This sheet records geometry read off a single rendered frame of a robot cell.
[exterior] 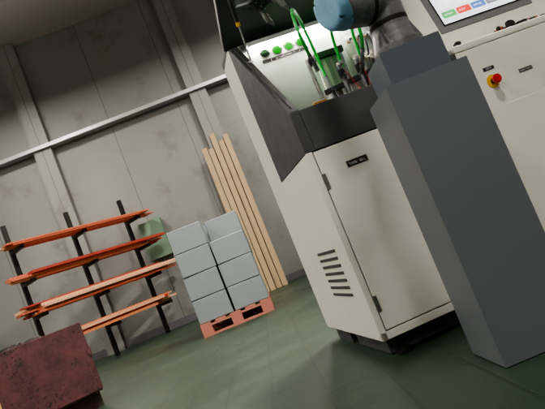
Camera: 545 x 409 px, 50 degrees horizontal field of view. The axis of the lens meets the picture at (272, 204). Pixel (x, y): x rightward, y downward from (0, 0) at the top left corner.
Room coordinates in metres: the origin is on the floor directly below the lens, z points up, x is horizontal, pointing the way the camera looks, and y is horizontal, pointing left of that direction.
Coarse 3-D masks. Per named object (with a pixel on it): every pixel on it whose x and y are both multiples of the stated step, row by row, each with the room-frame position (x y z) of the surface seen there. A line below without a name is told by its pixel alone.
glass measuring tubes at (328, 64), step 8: (320, 56) 2.65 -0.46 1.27; (328, 56) 2.68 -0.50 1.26; (336, 56) 2.69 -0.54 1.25; (328, 64) 2.66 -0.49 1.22; (344, 64) 2.67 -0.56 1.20; (320, 72) 2.67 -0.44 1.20; (328, 72) 2.68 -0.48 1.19; (336, 72) 2.69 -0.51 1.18; (336, 80) 2.66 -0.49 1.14; (344, 88) 2.69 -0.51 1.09; (328, 96) 2.68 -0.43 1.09
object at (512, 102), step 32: (416, 0) 2.53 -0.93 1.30; (544, 0) 2.58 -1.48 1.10; (448, 32) 2.49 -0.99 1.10; (480, 32) 2.50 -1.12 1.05; (544, 32) 2.28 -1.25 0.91; (480, 64) 2.23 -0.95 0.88; (512, 64) 2.25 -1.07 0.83; (544, 64) 2.27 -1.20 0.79; (512, 96) 2.24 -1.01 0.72; (544, 96) 2.26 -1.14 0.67; (512, 128) 2.23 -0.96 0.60; (544, 128) 2.25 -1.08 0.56; (544, 160) 2.24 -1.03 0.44; (544, 192) 2.23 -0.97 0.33; (544, 224) 2.22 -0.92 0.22
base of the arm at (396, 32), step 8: (392, 16) 1.61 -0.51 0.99; (400, 16) 1.62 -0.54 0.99; (376, 24) 1.63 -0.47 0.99; (384, 24) 1.62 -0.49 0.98; (392, 24) 1.61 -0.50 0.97; (400, 24) 1.61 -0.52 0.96; (408, 24) 1.62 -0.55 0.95; (376, 32) 1.64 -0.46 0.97; (384, 32) 1.62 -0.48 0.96; (392, 32) 1.61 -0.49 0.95; (400, 32) 1.60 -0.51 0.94; (408, 32) 1.60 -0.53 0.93; (416, 32) 1.61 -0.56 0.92; (376, 40) 1.65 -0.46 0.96; (384, 40) 1.63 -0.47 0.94; (392, 40) 1.61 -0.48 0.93; (400, 40) 1.60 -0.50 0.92; (408, 40) 1.60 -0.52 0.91; (376, 48) 1.65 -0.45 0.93; (384, 48) 1.62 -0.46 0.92; (392, 48) 1.61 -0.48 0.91; (376, 56) 1.66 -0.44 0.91
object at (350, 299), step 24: (312, 168) 2.09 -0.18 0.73; (288, 192) 2.60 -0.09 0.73; (312, 192) 2.20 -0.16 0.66; (312, 216) 2.35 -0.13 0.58; (336, 216) 2.09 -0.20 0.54; (312, 240) 2.51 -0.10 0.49; (336, 240) 2.15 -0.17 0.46; (336, 264) 2.29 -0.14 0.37; (336, 288) 2.43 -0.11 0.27; (360, 288) 2.10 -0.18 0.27; (336, 312) 2.62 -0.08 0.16; (360, 312) 2.23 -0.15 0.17; (432, 312) 2.13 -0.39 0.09; (360, 336) 2.50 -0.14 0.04; (384, 336) 2.09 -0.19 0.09; (408, 336) 2.18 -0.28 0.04
